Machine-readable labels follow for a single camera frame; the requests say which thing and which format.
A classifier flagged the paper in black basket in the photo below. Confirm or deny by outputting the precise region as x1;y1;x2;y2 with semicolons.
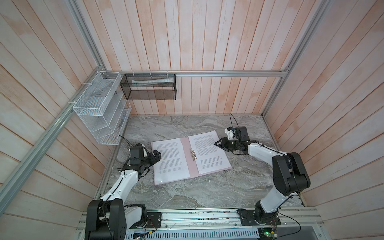
131;77;175;87

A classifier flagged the pink file folder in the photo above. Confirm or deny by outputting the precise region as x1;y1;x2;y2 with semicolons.
150;130;233;186

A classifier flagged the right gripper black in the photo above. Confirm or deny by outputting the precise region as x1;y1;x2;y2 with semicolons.
214;137;240;152

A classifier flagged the printed paper sheet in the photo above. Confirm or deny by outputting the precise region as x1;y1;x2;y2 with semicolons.
152;139;190;186
189;130;232;175

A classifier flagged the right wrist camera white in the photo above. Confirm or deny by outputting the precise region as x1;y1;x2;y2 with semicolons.
225;127;236;141

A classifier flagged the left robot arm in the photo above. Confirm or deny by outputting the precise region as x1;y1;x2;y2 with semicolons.
85;143;162;240

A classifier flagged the metal folder clip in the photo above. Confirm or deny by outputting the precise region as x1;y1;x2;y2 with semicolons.
191;149;197;162

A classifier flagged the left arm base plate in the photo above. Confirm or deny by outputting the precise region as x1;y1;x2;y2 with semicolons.
130;212;162;229

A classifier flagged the black mesh wall basket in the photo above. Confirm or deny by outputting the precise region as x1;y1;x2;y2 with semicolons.
120;73;177;101

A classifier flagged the white wire mesh file rack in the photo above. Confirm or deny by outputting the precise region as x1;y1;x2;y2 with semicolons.
73;72;132;145

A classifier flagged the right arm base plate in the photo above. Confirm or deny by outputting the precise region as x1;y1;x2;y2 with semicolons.
236;208;281;226

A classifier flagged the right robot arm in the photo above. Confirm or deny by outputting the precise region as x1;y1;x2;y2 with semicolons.
215;127;311;225

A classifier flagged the aluminium front rail frame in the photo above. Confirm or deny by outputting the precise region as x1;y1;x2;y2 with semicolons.
74;206;326;240

